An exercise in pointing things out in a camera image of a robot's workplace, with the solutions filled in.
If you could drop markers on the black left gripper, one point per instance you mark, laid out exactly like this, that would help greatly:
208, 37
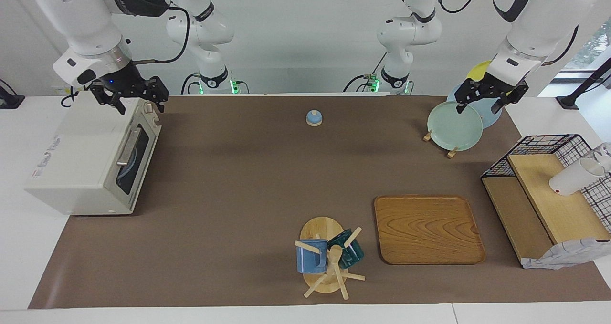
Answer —
494, 84

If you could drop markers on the small blue lid wooden knob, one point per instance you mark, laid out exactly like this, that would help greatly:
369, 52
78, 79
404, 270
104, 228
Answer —
313, 119

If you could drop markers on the brown table mat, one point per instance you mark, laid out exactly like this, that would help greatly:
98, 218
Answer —
238, 195

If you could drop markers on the pale green plate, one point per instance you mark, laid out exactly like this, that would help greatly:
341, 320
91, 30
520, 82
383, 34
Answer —
453, 128

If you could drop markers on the blue mug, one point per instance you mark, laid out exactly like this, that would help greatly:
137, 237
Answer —
310, 259

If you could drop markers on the wooden plate rack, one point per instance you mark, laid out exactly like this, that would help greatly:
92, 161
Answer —
451, 153

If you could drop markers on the black camera stand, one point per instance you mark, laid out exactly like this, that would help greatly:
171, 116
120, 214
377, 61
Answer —
580, 88

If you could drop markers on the white cup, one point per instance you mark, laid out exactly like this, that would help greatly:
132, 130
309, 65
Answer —
570, 178

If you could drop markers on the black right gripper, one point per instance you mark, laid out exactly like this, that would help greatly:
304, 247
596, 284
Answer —
121, 80

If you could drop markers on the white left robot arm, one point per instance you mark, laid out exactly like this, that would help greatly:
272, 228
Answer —
534, 23

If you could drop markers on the wooden serving tray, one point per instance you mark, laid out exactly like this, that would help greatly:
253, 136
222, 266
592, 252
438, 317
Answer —
427, 228

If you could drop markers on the large light blue plate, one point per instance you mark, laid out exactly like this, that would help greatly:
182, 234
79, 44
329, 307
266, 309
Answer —
491, 114

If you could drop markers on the black clamp mount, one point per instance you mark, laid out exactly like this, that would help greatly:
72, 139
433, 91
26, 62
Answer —
9, 99

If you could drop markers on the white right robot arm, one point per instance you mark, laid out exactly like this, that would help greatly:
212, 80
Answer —
86, 23

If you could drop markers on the wooden shelf box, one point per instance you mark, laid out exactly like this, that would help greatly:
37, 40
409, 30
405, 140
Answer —
563, 214

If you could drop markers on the dark green mug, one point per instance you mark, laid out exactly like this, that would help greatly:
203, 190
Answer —
352, 252

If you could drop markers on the wooden mug tree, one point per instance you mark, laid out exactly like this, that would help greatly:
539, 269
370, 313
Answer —
321, 228

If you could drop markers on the white toaster oven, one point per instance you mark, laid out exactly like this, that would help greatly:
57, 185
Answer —
81, 157

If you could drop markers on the grey checked cloth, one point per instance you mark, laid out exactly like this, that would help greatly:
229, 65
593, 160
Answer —
563, 255

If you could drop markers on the clear glass cup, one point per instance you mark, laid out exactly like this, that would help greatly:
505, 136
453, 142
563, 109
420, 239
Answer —
604, 154

